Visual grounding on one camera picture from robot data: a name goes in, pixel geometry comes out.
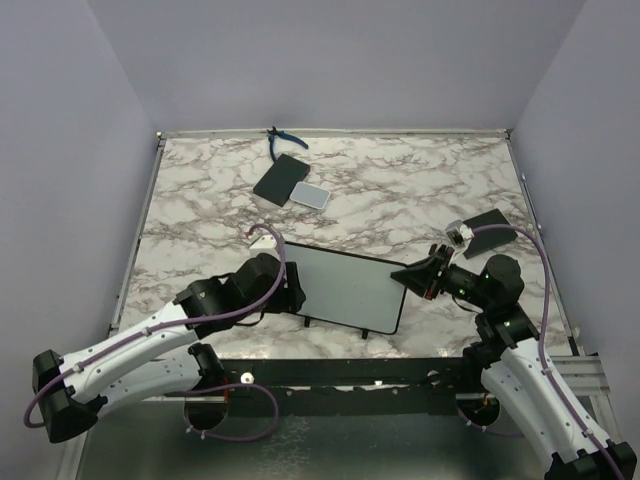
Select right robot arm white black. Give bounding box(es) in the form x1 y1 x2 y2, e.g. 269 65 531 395
390 245 637 479

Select blue handled pliers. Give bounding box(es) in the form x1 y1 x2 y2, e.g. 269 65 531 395
266 125 309 162

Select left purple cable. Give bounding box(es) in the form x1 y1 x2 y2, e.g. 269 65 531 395
24 224 287 431

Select small white square device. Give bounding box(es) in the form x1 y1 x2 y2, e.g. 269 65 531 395
289 182 331 210

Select black eraser block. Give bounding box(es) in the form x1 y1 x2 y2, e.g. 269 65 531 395
463 208 517 259

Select black rectangular box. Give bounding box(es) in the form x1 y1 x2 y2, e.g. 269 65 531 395
253 154 311 207

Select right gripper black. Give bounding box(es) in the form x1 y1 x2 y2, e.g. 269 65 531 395
393 243 493 309

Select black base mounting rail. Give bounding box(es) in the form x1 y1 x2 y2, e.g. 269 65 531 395
222 357 488 416

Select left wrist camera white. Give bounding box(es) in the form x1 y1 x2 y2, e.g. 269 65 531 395
250 234 278 251

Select small whiteboard black frame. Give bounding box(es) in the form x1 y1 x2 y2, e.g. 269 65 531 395
285 242 406 335

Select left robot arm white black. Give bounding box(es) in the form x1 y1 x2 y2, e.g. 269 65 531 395
32 253 306 444

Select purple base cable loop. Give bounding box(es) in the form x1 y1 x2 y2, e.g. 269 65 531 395
183 373 281 442

